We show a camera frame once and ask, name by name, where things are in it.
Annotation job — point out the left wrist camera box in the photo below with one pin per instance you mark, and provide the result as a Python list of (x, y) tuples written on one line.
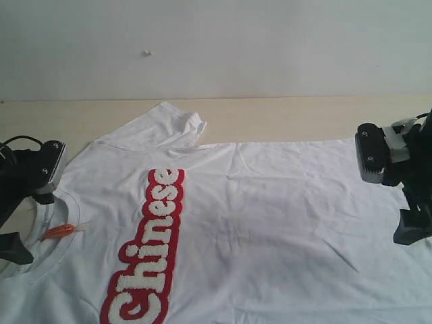
[(50, 163)]

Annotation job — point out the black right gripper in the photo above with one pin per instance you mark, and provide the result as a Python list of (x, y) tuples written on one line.
[(409, 164)]

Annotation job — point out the orange neck label tag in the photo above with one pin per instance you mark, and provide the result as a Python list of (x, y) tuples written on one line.
[(64, 230)]

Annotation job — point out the white t-shirt red lettering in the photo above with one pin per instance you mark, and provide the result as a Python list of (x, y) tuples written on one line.
[(283, 232)]

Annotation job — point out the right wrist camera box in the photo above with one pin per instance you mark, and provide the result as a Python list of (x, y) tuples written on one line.
[(372, 153)]

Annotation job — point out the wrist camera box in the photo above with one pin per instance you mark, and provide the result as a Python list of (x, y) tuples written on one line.
[(50, 163), (372, 153)]

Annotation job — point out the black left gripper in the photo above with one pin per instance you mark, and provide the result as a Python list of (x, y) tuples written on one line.
[(16, 184)]

